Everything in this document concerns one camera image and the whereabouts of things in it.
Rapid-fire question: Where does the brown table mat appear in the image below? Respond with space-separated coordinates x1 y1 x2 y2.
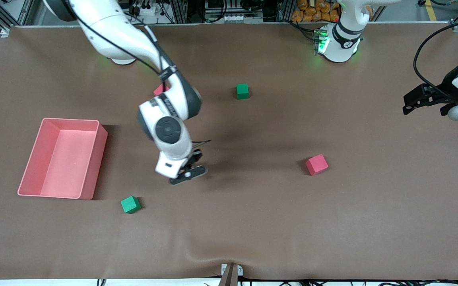
0 22 458 280

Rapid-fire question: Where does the pink plastic bin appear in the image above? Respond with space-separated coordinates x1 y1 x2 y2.
17 118 108 200

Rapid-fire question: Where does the orange snack packets pile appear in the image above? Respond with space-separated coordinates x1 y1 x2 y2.
291 0 341 23

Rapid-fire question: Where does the white connector strip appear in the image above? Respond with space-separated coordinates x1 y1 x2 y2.
220 14 264 23

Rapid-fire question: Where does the white power strip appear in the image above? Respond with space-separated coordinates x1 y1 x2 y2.
129 0 171 17

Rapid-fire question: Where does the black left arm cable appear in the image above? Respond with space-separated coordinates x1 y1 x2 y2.
413 18 458 100

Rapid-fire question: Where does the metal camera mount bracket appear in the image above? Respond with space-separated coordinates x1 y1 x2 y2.
220 263 244 286

